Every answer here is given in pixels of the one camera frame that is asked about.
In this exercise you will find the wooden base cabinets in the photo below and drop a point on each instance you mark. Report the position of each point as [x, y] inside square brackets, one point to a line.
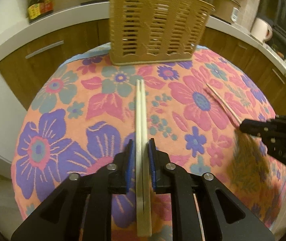
[28, 68]

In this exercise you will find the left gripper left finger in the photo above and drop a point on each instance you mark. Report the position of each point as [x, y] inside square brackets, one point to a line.
[80, 207]

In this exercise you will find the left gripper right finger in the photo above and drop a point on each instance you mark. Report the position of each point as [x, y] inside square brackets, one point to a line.
[202, 207]

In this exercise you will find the floral orange table cloth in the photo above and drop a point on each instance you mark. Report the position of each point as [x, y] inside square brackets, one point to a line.
[89, 109]

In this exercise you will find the white kitchen countertop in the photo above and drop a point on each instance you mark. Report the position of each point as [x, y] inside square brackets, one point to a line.
[22, 33]

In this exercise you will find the dark soy sauce bottle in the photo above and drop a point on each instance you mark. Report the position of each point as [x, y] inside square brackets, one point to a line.
[34, 10]

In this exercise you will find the tan rice cooker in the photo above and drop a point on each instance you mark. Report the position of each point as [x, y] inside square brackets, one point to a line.
[226, 10]

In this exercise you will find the tan plastic utensil basket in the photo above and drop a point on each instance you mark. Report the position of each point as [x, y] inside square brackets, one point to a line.
[156, 31]

